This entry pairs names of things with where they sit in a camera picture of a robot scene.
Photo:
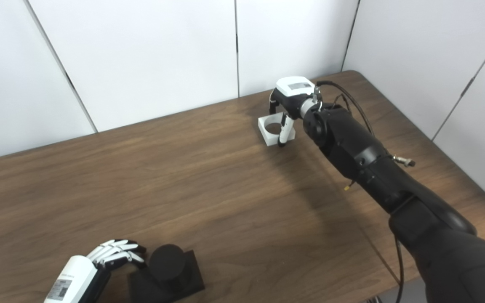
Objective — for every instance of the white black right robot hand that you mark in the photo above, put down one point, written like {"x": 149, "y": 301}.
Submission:
{"x": 295, "y": 90}

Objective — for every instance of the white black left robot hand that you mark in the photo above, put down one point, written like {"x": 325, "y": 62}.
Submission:
{"x": 76, "y": 277}

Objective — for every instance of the white square piece with hole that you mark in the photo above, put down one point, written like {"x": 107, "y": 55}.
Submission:
{"x": 270, "y": 138}

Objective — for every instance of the black peg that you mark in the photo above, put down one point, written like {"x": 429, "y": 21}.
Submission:
{"x": 166, "y": 263}

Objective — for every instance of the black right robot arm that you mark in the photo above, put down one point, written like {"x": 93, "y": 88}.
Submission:
{"x": 360, "y": 155}

